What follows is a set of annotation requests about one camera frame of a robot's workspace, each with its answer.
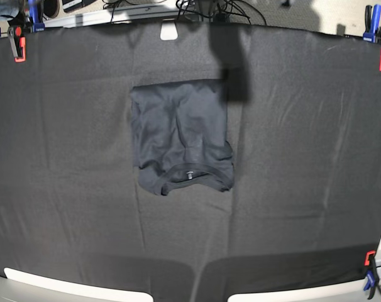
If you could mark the red blue clamp near right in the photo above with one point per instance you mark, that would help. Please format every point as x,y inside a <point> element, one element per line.
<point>372,280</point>

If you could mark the blue clamp far right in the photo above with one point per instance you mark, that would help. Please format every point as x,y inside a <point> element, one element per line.
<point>372,31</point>

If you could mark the dark navy t-shirt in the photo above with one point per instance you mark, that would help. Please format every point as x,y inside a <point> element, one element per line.
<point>179,136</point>

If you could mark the blue clamp far left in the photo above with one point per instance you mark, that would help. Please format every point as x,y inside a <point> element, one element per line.
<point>35,10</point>

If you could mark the red black clamp far left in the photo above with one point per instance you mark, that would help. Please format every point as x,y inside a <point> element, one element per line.
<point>18,43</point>

